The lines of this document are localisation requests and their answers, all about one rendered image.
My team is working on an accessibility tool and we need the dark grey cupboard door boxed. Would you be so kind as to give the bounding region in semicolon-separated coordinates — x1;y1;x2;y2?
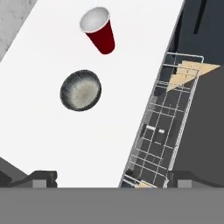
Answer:
170;0;224;66

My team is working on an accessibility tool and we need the black cupboard handle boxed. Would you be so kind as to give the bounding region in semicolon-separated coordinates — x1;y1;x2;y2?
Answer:
193;0;208;35

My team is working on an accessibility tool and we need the white wire dishwasher rack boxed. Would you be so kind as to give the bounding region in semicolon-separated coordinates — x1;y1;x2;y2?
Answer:
118;52;205;189

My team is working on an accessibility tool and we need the dark grey bowl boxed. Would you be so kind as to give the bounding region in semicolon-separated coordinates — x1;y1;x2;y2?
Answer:
59;69;102;112

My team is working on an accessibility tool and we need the red plastic cup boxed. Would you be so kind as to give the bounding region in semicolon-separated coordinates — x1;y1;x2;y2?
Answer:
79;6;116;55

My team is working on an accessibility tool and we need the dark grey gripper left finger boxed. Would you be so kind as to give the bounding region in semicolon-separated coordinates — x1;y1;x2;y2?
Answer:
8;170;59;189

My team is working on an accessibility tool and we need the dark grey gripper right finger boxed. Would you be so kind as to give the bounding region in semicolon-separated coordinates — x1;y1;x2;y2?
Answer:
167;170;224;189

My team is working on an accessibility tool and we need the dark grey dishwasher door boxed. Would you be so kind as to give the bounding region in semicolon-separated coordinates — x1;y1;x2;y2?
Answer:
171;65;224;187

